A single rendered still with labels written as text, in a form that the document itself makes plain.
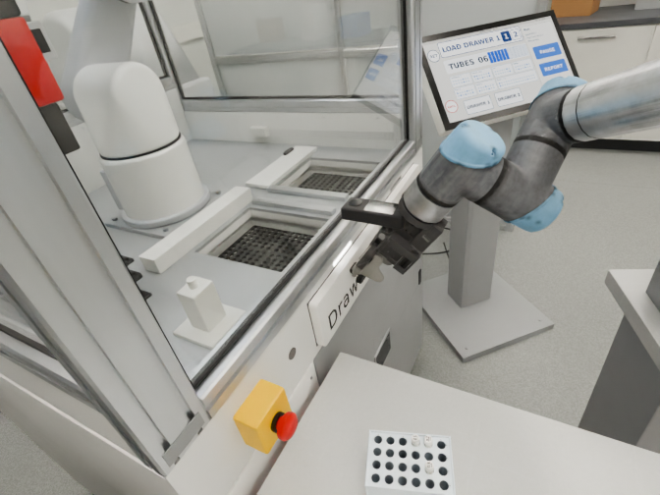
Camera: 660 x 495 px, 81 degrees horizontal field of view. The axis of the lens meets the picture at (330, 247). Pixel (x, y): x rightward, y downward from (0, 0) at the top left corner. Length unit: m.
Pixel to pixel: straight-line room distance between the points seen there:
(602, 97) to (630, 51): 2.93
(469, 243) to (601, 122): 1.17
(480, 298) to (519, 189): 1.40
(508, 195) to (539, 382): 1.27
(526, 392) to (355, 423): 1.11
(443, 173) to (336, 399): 0.44
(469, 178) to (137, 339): 0.45
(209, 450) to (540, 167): 0.59
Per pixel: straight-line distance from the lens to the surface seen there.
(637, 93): 0.57
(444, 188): 0.59
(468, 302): 1.95
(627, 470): 0.77
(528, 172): 0.62
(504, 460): 0.72
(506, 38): 1.53
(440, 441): 0.68
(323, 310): 0.72
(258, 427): 0.59
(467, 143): 0.56
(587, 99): 0.61
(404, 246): 0.67
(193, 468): 0.59
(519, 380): 1.78
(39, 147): 0.36
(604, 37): 3.47
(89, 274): 0.39
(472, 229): 1.68
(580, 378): 1.85
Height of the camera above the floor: 1.39
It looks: 35 degrees down
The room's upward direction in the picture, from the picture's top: 10 degrees counter-clockwise
